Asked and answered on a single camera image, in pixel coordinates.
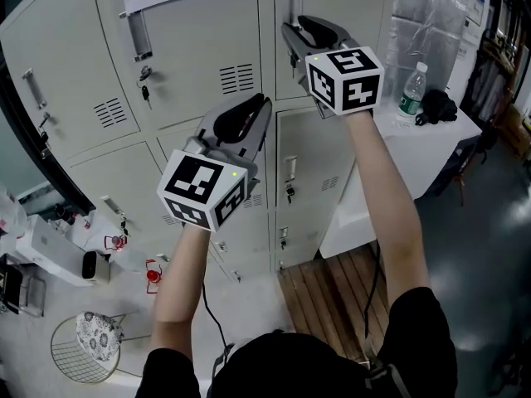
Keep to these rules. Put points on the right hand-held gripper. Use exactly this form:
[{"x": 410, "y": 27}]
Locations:
[{"x": 357, "y": 93}]

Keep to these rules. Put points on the grey metal locker cabinet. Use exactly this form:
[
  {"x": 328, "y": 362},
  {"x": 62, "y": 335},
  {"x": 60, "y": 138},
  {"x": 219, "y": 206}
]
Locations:
[{"x": 186, "y": 56}]

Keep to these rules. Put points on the wooden slat pallet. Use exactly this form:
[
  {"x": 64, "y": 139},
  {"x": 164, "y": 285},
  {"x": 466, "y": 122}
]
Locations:
[{"x": 327, "y": 301}]

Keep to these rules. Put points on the large white box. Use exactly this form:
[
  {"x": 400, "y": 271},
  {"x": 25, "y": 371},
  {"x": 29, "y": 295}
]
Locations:
[
  {"x": 344, "y": 239},
  {"x": 435, "y": 147}
]

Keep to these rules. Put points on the clear plastic sheet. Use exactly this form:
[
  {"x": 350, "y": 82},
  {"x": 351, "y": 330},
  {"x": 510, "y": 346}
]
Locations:
[{"x": 427, "y": 27}]

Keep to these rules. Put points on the person's black shirt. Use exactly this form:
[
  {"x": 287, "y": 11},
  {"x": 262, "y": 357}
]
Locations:
[{"x": 290, "y": 371}]

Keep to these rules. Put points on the person's left forearm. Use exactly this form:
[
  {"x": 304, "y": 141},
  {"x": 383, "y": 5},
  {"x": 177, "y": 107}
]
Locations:
[{"x": 178, "y": 297}]

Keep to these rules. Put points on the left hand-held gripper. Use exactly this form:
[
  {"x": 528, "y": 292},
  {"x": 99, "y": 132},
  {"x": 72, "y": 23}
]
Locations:
[{"x": 191, "y": 181}]

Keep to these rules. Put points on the flat white carton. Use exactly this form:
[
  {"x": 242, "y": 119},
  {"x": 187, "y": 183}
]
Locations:
[{"x": 50, "y": 249}]

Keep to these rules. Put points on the black cabinet key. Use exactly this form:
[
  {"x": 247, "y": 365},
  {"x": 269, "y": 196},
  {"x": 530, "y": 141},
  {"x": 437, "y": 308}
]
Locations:
[{"x": 145, "y": 91}]

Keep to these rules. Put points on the small red lantern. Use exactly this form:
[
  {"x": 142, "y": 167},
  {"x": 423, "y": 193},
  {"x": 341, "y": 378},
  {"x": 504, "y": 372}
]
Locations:
[
  {"x": 115, "y": 242},
  {"x": 153, "y": 276}
]

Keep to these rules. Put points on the black bag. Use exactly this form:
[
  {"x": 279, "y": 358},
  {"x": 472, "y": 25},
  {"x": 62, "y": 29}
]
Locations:
[{"x": 437, "y": 106}]

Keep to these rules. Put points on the black framed glass window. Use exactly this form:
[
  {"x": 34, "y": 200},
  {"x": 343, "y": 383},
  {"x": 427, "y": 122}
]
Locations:
[{"x": 72, "y": 193}]

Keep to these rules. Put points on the person's right forearm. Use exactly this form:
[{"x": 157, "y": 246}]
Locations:
[{"x": 390, "y": 205}]

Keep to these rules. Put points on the white appliance with black face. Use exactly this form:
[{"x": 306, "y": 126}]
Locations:
[{"x": 93, "y": 265}]

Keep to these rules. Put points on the clothes rack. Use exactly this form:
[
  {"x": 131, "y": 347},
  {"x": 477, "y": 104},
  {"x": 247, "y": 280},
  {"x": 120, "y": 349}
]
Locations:
[{"x": 493, "y": 69}]

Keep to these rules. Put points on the floral stool cushion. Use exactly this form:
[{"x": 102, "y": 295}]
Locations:
[{"x": 97, "y": 336}]

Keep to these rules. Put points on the clear plastic water bottle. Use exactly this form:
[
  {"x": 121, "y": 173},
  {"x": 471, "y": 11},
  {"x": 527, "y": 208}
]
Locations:
[{"x": 410, "y": 98}]

